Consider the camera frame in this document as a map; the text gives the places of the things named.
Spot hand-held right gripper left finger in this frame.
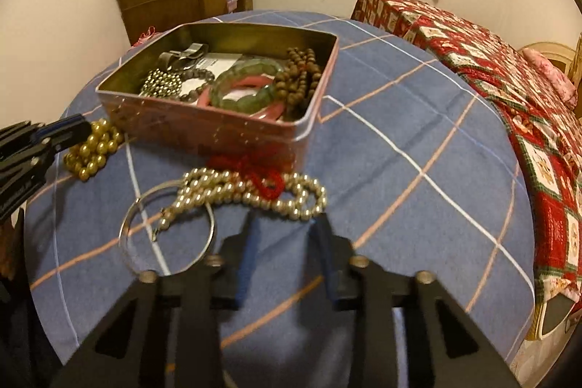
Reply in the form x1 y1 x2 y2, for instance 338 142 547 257
48 213 264 388

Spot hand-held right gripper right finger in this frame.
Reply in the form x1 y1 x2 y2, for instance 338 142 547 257
309 213 523 388

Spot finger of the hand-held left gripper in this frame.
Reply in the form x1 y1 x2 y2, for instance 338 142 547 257
27 131 92 159
0 115 94 143

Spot gold bead bracelet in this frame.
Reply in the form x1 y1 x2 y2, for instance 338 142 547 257
64 117 125 183

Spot pearl necklace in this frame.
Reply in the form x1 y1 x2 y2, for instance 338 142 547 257
155 167 328 241

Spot shiny silver bead bracelet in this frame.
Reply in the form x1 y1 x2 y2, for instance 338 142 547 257
139 67 185 99

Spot pink metal tin box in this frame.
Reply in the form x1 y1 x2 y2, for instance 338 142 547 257
95 22 341 171

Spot silver metal cuff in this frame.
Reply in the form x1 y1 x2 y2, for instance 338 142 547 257
158 43 210 71

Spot dark grey bead bracelet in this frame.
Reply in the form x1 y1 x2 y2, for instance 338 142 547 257
175 67 217 102

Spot pink bangle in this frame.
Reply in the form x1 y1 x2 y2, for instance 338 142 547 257
198 74 292 120

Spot green jade bangle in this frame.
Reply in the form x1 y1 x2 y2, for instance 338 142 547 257
210 57 292 114

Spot brown wooden bead string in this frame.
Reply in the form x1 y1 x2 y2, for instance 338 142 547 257
272 47 324 121

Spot thin silver bangle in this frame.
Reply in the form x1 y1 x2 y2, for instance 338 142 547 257
118 181 216 275

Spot pile of pink clothes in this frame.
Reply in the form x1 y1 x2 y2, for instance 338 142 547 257
136 27 163 46

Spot printed paper leaflet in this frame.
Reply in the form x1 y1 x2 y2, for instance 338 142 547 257
179 52 248 80

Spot blue plaid tablecloth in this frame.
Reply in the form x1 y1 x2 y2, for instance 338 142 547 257
24 10 537 388

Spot bed with red quilt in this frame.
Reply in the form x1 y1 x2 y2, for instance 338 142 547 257
350 0 582 341

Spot pink pillow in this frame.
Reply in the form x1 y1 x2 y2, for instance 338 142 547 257
523 49 578 107

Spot red string bracelet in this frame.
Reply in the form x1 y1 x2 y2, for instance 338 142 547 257
207 147 287 200

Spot cream wooden bed frame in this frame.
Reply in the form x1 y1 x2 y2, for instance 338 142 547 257
517 32 582 343

